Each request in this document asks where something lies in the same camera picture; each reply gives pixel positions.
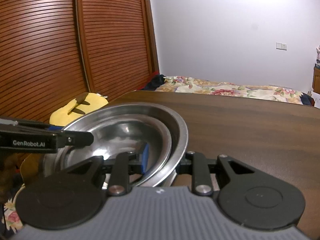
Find floral white square plate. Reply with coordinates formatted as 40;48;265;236
1;172;173;233

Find yellow plush toy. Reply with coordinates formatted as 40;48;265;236
49;93;108;127

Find white wall switch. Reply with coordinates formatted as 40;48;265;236
276;42;287;50

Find large stainless steel bowl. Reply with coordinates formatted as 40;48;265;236
42;103;188;187

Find wooden sideboard cabinet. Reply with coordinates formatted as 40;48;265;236
312;64;320;94

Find floral bed quilt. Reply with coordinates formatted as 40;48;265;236
156;76;315;106

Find small stainless steel bowl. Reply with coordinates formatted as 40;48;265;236
55;114;172;185

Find folded fabric pile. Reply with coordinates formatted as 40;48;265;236
316;45;320;65

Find dark clothes on bed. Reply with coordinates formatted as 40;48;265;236
141;74;165;91

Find wooden slatted wardrobe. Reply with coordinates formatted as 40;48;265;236
1;0;159;122

